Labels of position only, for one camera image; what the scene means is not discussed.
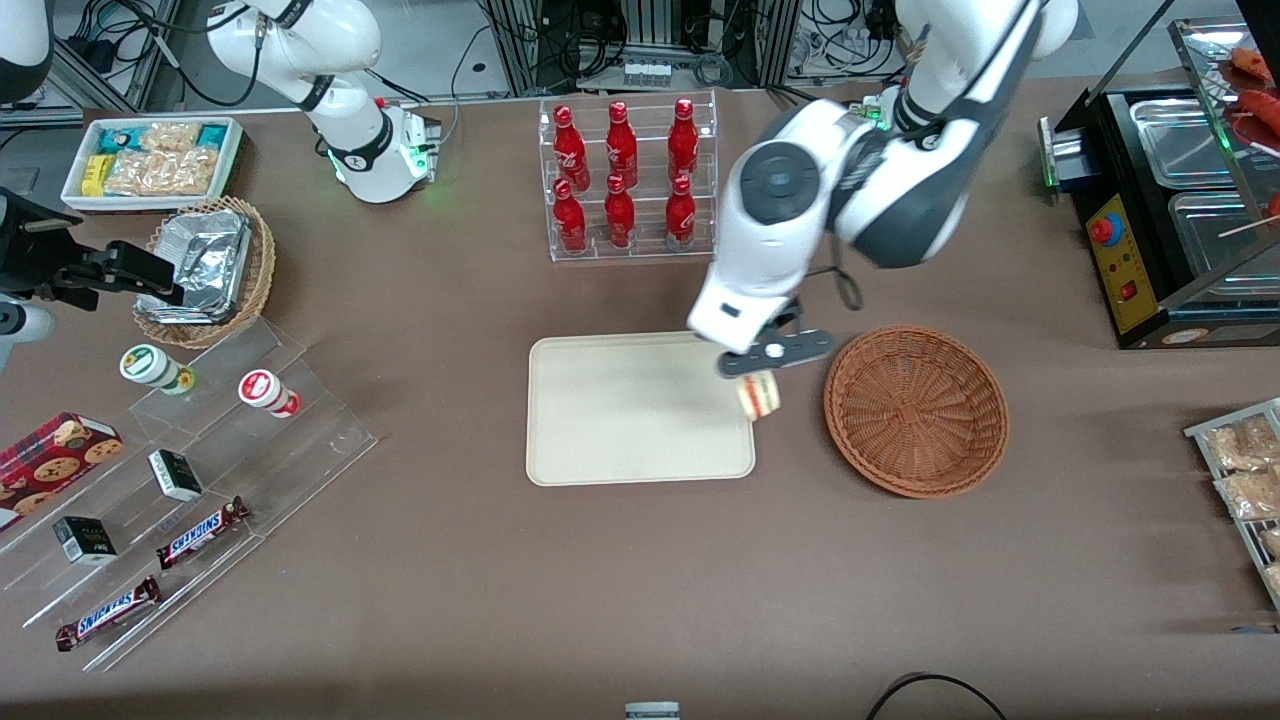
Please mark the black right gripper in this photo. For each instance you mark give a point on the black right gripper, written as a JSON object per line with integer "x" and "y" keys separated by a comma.
{"x": 38, "y": 258}

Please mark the triangle sandwich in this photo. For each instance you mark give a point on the triangle sandwich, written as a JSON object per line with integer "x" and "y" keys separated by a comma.
{"x": 760, "y": 397}

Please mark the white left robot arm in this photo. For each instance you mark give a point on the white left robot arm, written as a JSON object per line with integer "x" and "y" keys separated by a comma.
{"x": 900, "y": 190}

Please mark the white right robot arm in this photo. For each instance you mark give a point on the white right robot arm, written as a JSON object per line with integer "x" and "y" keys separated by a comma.
{"x": 350, "y": 140}

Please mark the light wicker basket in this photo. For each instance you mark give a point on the light wicker basket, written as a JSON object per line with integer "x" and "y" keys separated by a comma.
{"x": 262, "y": 270}

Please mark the brown wicker basket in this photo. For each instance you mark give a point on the brown wicker basket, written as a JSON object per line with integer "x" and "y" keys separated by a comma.
{"x": 915, "y": 410}

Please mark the cream plastic serving tray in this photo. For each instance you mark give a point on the cream plastic serving tray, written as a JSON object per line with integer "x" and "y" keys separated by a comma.
{"x": 620, "y": 410}

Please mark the metal snack tray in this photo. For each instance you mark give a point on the metal snack tray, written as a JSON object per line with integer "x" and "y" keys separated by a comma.
{"x": 1200, "y": 432}

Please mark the aluminium foil container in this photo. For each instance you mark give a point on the aluminium foil container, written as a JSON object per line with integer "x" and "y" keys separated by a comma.
{"x": 205, "y": 260}

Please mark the green lid sunflower cup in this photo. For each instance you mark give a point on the green lid sunflower cup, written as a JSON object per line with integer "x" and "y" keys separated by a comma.
{"x": 145, "y": 365}

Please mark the clear cracker bag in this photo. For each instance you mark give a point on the clear cracker bag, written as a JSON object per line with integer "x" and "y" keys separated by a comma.
{"x": 170, "y": 138}
{"x": 160, "y": 172}

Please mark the yellow snack packet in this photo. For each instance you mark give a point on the yellow snack packet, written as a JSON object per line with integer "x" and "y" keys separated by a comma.
{"x": 95, "y": 175}

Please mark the teal snack packet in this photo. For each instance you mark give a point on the teal snack packet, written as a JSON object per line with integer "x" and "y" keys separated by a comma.
{"x": 213, "y": 135}
{"x": 115, "y": 140}

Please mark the white snack bin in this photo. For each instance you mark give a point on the white snack bin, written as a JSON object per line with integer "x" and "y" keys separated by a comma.
{"x": 236, "y": 150}

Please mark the red lid yogurt cup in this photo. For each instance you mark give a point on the red lid yogurt cup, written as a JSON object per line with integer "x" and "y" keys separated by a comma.
{"x": 260, "y": 388}

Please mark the red cola bottle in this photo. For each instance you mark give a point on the red cola bottle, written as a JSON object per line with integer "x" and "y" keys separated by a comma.
{"x": 621, "y": 140}
{"x": 569, "y": 145}
{"x": 570, "y": 220}
{"x": 619, "y": 215}
{"x": 683, "y": 135}
{"x": 680, "y": 215}

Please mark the clear acrylic bottle rack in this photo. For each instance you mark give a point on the clear acrylic bottle rack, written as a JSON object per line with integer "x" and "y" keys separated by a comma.
{"x": 648, "y": 240}

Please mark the red plaid cookie box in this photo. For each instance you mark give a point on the red plaid cookie box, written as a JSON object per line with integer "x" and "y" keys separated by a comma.
{"x": 50, "y": 460}

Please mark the small black carton box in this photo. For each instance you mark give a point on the small black carton box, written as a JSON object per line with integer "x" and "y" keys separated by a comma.
{"x": 88, "y": 542}
{"x": 175, "y": 478}

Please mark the clear acrylic stepped shelf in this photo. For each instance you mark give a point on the clear acrylic stepped shelf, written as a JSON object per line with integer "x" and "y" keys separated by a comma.
{"x": 320, "y": 440}

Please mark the Snickers chocolate bar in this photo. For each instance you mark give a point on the Snickers chocolate bar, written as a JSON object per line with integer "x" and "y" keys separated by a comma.
{"x": 108, "y": 613}
{"x": 200, "y": 533}

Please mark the white power strip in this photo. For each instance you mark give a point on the white power strip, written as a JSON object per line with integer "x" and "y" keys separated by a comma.
{"x": 645, "y": 72}

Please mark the black food warmer machine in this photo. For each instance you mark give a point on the black food warmer machine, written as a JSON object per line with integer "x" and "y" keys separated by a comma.
{"x": 1120, "y": 260}

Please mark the grey device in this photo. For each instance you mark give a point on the grey device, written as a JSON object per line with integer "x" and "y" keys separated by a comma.
{"x": 652, "y": 712}

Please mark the steel food pan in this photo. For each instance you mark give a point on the steel food pan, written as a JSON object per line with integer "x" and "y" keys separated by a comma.
{"x": 1220, "y": 235}
{"x": 1180, "y": 140}

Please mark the clear pastry bag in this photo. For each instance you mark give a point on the clear pastry bag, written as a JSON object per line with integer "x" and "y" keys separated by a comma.
{"x": 1245, "y": 445}
{"x": 1272, "y": 542}
{"x": 1273, "y": 580}
{"x": 1250, "y": 495}

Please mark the red sausage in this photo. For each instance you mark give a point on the red sausage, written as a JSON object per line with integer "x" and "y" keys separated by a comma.
{"x": 1262, "y": 110}
{"x": 1250, "y": 63}

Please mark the small dark object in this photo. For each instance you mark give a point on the small dark object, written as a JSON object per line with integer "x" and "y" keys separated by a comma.
{"x": 1255, "y": 630}

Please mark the aluminium profile frame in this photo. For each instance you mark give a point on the aluminium profile frame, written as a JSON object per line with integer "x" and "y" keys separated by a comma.
{"x": 520, "y": 50}
{"x": 100, "y": 70}

